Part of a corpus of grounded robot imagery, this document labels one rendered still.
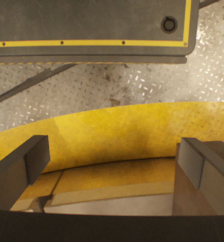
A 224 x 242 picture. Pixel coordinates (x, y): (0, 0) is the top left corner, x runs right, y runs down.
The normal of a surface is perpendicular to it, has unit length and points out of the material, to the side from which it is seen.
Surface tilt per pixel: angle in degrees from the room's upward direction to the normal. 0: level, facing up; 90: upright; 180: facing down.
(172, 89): 0
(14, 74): 0
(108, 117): 0
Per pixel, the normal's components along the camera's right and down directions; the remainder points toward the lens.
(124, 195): -0.13, -0.96
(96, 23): -0.02, 0.26
